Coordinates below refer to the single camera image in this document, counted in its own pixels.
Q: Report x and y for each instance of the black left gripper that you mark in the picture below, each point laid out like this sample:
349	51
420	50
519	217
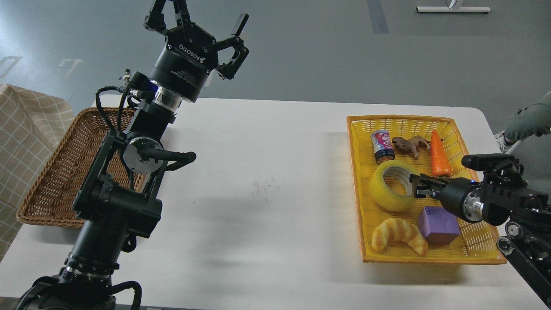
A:
185	64

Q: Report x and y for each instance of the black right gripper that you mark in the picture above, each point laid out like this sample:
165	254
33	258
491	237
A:
460	197

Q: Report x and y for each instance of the yellow tape roll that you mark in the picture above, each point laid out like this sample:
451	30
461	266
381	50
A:
382	193

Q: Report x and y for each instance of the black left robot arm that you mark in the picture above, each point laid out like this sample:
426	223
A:
118	199

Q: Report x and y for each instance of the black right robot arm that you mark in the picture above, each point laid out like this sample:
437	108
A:
502	197

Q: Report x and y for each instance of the orange toy carrot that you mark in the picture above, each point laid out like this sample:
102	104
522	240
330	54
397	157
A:
440	166

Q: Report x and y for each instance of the brown toy animal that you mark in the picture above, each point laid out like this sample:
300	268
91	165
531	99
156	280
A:
410	146

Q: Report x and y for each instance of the purple foam block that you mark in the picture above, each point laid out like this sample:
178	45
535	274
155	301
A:
437	226

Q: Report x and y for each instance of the small soda can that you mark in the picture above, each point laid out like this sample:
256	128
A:
382	145

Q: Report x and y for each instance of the yellow plastic basket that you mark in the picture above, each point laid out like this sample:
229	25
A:
387	212

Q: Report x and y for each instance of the toy croissant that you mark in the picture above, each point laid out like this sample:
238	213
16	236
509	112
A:
396	229

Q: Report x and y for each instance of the white floor fixture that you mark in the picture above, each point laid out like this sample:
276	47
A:
454	6

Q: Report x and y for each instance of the brown wicker basket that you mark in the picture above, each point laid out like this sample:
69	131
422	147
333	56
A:
49	201

